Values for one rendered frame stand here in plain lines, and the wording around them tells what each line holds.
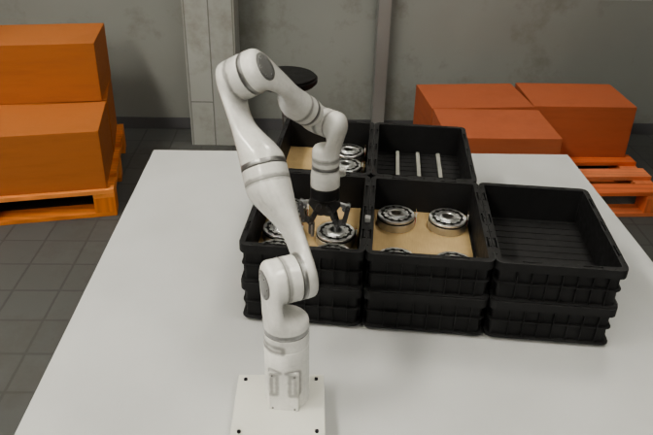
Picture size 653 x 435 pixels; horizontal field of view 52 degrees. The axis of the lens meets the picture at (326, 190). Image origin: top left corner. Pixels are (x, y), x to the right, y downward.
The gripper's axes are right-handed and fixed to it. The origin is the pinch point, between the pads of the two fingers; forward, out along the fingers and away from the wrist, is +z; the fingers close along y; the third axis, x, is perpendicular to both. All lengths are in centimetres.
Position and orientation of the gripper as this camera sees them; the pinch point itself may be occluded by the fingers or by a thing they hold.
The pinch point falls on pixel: (324, 231)
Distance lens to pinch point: 177.4
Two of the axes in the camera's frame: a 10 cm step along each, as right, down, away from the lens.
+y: 9.9, 0.9, -1.2
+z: -0.2, 8.8, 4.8
